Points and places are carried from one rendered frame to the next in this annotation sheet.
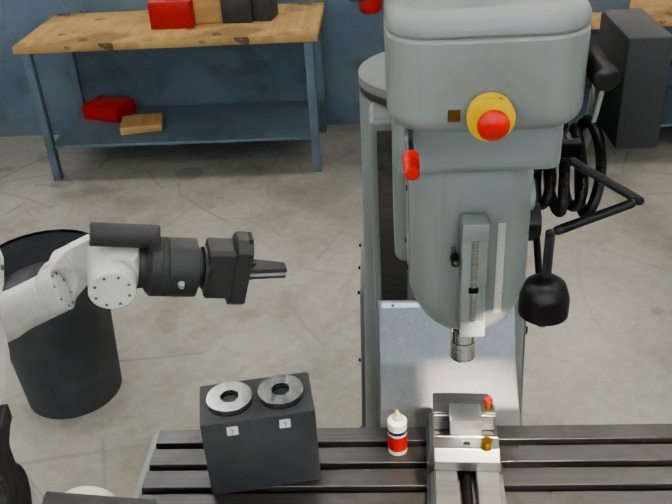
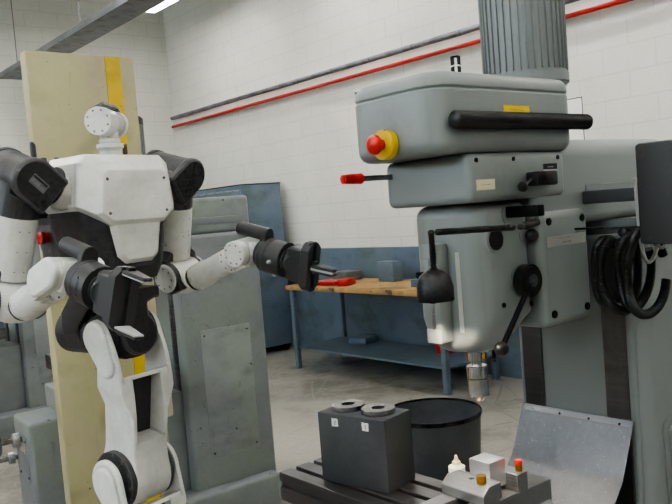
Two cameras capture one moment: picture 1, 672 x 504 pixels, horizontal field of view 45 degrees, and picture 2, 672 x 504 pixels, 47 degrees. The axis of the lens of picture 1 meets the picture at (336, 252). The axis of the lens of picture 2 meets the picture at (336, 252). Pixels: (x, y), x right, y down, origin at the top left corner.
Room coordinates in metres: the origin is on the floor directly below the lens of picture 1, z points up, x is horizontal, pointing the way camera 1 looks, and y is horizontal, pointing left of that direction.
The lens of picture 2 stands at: (-0.20, -1.23, 1.64)
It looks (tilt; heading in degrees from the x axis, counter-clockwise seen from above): 3 degrees down; 46
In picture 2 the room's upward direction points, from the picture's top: 5 degrees counter-clockwise
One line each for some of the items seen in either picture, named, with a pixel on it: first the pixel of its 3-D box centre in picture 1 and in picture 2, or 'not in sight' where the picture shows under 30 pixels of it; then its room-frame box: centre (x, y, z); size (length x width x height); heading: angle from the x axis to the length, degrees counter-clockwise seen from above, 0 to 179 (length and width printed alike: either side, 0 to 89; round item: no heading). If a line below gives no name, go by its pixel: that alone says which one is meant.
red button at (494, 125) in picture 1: (492, 124); (376, 144); (0.93, -0.20, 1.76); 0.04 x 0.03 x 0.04; 86
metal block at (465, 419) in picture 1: (464, 423); (487, 471); (1.18, -0.23, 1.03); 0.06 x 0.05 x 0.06; 83
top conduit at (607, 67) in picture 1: (567, 30); (525, 121); (1.20, -0.37, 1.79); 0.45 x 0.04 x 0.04; 176
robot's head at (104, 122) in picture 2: not in sight; (107, 127); (0.71, 0.46, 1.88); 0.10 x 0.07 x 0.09; 38
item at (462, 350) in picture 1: (462, 342); (478, 382); (1.18, -0.22, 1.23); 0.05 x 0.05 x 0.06
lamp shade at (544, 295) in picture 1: (544, 294); (434, 284); (0.96, -0.30, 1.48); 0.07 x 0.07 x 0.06
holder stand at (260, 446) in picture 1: (260, 430); (365, 442); (1.21, 0.17, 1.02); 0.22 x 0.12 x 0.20; 96
